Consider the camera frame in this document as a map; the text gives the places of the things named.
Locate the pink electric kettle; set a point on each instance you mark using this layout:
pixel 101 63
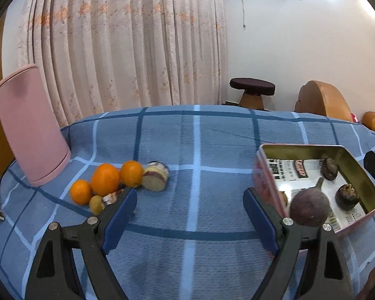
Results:
pixel 31 122

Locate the cut sweet potato piece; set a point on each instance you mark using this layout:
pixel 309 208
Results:
pixel 154 179

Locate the small brown fruit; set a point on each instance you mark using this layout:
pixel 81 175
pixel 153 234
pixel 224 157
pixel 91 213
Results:
pixel 283 199

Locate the brown leather sofa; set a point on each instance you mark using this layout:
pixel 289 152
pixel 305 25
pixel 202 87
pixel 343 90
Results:
pixel 373 120

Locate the pink tin box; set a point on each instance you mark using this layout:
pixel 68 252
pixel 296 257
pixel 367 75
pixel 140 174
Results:
pixel 264 181

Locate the blue plaid cloth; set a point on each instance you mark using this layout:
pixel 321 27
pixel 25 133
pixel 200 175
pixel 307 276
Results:
pixel 206 137

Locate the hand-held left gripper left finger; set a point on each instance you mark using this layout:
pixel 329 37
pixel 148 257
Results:
pixel 122 212

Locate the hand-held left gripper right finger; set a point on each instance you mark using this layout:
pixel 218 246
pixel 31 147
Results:
pixel 259 215

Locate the small orange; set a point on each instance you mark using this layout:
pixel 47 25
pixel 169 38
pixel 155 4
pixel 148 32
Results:
pixel 80 192

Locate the brown leather armchair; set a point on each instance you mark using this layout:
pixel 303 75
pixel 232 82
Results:
pixel 328 97

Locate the large orange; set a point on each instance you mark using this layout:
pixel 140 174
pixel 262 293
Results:
pixel 104 179

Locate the floral cream curtain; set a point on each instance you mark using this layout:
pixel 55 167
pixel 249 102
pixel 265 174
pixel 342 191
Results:
pixel 128 37

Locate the purple-skinned cut fruit piece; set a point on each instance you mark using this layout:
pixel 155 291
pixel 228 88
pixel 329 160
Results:
pixel 111 197

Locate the newspaper lining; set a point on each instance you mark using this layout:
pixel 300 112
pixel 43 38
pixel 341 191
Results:
pixel 284 168

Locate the small yellow-brown fruit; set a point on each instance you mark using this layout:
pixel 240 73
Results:
pixel 95 203

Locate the dark round stool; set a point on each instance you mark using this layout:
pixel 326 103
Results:
pixel 251 86

